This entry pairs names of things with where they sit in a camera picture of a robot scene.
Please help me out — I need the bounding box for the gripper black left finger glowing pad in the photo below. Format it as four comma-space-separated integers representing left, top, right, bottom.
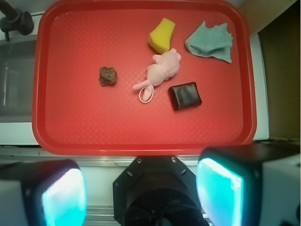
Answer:
0, 160, 87, 226

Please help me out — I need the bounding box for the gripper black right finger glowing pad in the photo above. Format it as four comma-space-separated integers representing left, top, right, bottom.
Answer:
196, 144, 301, 226

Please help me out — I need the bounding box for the light blue cloth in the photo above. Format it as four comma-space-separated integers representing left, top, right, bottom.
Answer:
184, 21, 233, 64

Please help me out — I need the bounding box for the dark brown square pouch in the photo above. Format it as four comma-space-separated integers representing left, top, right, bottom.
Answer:
168, 82, 202, 111

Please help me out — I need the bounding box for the red plastic tray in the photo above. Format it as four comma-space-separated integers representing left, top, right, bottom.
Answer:
32, 0, 256, 156

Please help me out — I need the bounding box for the brown rock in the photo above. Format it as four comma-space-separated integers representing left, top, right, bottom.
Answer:
99, 67, 117, 87

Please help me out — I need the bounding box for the pink plush toy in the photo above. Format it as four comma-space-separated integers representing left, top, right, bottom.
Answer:
133, 48, 182, 104

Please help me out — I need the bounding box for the steel sink basin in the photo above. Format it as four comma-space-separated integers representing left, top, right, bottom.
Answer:
0, 40, 36, 123

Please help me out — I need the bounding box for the yellow sponge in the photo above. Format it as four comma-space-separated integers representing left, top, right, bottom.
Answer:
148, 18, 175, 55

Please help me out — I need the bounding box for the black octagonal mount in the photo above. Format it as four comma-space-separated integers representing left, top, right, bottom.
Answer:
112, 156, 209, 226

